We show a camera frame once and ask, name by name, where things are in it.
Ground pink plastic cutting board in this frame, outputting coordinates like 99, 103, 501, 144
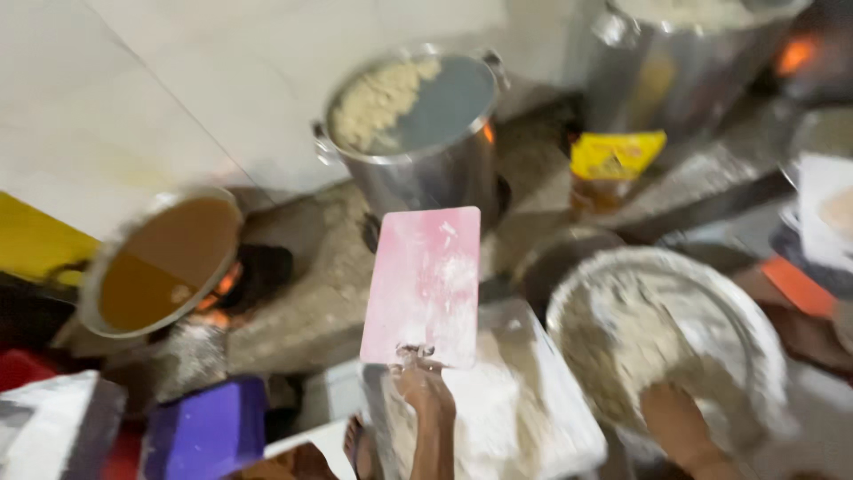
360, 206, 482, 370

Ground white floured work block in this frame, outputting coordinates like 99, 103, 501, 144
360, 299, 609, 480

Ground person's left hand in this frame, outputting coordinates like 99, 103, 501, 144
393, 353, 458, 429

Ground yellow plastic container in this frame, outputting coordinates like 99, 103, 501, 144
0, 191, 102, 289

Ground large steel bowl of flour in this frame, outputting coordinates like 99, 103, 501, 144
545, 246, 799, 462

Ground steel pot of brown liquid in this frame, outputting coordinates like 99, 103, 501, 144
78, 187, 245, 340

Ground grey concrete stove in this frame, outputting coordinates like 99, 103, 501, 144
156, 100, 794, 401

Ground purple box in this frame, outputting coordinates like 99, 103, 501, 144
142, 376, 269, 480

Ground tall large steel pot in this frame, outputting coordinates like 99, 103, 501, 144
585, 0, 815, 142

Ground red plastic object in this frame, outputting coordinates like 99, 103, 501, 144
0, 348, 60, 394

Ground orange flat object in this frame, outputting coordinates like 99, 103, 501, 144
760, 256, 838, 320

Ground white plate with dough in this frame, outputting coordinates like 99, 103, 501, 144
778, 152, 853, 276

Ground person's foot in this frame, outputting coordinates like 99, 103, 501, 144
343, 415, 375, 480

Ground steel pot with white lumps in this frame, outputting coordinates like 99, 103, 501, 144
311, 44, 511, 234

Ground dark round pan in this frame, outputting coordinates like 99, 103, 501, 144
516, 225, 626, 317

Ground person's right hand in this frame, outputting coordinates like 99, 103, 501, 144
640, 383, 726, 472

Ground yellow packet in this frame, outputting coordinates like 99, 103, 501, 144
569, 130, 668, 216

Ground white and grey sack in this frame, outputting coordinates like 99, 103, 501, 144
0, 370, 128, 480

